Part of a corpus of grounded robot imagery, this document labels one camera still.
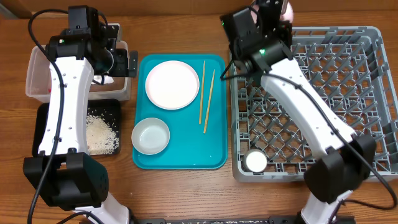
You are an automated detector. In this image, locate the white napkin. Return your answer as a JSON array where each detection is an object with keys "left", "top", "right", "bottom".
[{"left": 91, "top": 75, "right": 114, "bottom": 85}]

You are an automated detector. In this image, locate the pink white bowl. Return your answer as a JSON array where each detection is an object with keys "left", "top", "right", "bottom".
[{"left": 250, "top": 0, "right": 294, "bottom": 23}]

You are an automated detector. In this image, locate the grey bowl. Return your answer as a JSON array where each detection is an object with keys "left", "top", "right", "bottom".
[{"left": 131, "top": 118, "right": 170, "bottom": 156}]

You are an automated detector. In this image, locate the cream paper cup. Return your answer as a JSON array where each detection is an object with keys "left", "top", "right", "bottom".
[{"left": 243, "top": 149, "right": 268, "bottom": 173}]

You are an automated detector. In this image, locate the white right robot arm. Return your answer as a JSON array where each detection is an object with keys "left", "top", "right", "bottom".
[{"left": 220, "top": 1, "right": 376, "bottom": 223}]

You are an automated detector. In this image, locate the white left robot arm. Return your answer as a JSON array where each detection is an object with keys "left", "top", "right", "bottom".
[{"left": 23, "top": 6, "right": 137, "bottom": 223}]

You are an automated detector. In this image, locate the grey dishwasher rack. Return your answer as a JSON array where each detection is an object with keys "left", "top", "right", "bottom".
[{"left": 230, "top": 26, "right": 397, "bottom": 182}]

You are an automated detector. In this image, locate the large white plate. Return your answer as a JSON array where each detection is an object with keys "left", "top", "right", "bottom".
[{"left": 145, "top": 60, "right": 200, "bottom": 110}]

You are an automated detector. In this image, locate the black plastic tray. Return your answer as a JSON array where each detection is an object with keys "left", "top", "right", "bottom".
[{"left": 32, "top": 99, "right": 121, "bottom": 156}]

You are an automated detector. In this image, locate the left wooden chopstick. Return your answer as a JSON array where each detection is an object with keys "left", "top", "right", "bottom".
[{"left": 199, "top": 60, "right": 206, "bottom": 124}]

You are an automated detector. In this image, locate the wooden chopstick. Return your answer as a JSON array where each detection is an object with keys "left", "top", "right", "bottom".
[
  {"left": 199, "top": 60, "right": 206, "bottom": 124},
  {"left": 203, "top": 69, "right": 215, "bottom": 134}
]

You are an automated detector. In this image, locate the pile of white rice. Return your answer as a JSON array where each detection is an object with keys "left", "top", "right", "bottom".
[{"left": 86, "top": 107, "right": 119, "bottom": 156}]

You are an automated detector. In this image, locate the right wooden chopstick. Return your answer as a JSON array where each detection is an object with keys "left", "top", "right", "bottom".
[{"left": 203, "top": 69, "right": 215, "bottom": 134}]

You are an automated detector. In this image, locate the clear plastic storage bin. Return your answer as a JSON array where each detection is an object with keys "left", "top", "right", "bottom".
[{"left": 25, "top": 47, "right": 131, "bottom": 103}]

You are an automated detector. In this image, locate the teal serving tray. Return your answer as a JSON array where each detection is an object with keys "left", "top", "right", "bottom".
[{"left": 132, "top": 54, "right": 228, "bottom": 170}]

